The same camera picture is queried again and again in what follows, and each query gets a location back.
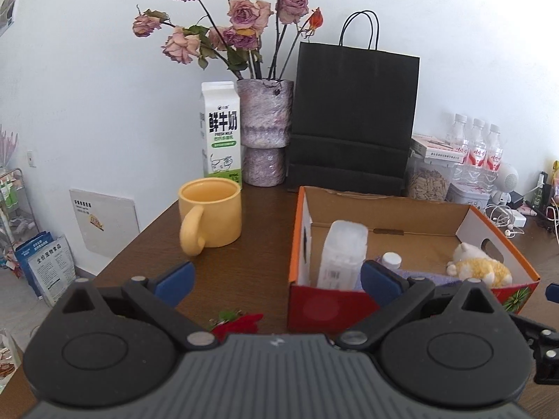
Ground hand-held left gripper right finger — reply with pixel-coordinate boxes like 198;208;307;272
335;259;499;352

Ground blue white printed packet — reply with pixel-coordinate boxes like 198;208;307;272
15;231;77;306

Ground red rose flower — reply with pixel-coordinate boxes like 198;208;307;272
207;310;265;343

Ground clear white-lidded plastic container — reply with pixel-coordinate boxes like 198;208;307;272
317;220;369;291

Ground clear seed storage container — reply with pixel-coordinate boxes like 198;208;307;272
406;134;471;204

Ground dried pink roses bouquet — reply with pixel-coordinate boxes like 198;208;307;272
132;0;326;81

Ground purple cloth pouch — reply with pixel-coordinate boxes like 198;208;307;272
356;267;464;291

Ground clear plastic floor bag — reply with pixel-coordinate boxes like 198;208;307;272
0;329;22;396

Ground grey tin box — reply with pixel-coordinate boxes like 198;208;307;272
445;181;492;210

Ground red cardboard box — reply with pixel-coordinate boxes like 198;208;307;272
287;185;541;332

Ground metal wire rack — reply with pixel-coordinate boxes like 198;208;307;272
0;168;38;267

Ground white charging cable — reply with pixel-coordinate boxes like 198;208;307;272
486;203;529;238

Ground pink thin sticks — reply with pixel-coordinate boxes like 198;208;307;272
0;124;19;169

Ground white round speaker device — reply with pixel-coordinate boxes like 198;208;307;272
491;163;520;204

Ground yellow white plush toy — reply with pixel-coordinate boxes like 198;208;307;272
446;243;514;289

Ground white flat panel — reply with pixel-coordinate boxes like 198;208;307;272
69;189;140;258

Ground white green milk carton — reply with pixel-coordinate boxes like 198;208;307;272
199;81;244;189

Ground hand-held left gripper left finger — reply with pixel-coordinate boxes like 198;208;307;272
61;260;220;352

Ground yellow ceramic mug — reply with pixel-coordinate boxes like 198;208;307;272
178;178;242;257

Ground black paper bag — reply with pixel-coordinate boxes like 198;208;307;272
286;10;421;197

